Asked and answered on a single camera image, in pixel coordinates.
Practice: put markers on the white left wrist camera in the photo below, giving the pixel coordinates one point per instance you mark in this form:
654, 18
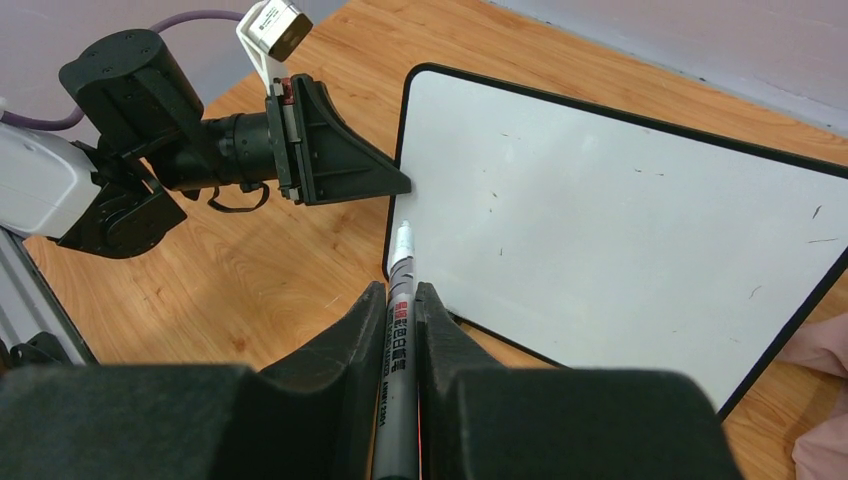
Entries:
269, 33

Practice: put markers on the white whiteboard marker pen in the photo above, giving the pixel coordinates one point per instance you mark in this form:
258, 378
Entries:
396, 449

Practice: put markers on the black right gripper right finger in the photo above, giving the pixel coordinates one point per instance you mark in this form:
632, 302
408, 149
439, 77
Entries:
484, 420

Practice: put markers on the white whiteboard black frame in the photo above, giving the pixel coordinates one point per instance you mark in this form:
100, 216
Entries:
592, 237

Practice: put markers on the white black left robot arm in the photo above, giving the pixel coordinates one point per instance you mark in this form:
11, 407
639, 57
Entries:
118, 198

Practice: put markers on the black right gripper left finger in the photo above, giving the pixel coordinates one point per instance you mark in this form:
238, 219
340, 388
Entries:
307, 416

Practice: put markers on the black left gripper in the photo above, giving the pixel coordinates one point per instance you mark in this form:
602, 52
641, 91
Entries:
327, 162

